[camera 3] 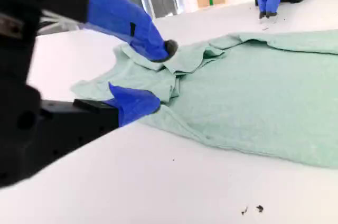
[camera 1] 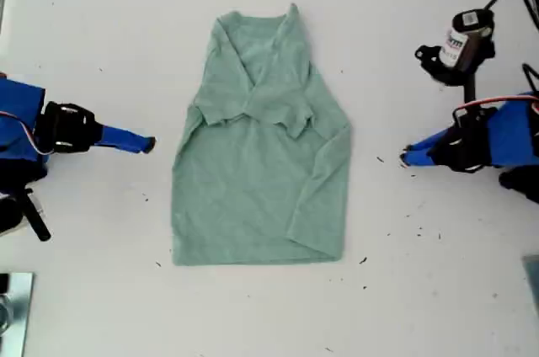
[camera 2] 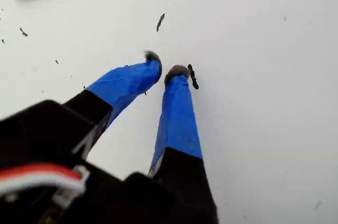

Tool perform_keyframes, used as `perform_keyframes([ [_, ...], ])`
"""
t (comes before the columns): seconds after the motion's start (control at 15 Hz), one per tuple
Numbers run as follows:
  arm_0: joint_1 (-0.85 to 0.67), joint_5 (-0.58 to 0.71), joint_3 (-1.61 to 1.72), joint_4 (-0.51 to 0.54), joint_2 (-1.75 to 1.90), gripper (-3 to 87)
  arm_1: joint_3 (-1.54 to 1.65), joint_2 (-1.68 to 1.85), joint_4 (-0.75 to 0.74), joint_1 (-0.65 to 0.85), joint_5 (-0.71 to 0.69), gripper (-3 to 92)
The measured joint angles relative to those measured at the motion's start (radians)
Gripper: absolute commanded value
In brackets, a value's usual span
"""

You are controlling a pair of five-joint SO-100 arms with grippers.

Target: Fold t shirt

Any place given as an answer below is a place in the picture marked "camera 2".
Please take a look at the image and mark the black debris fleck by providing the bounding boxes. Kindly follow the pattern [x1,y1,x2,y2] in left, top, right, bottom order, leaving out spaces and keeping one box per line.
[187,63,200,91]
[156,13,166,32]

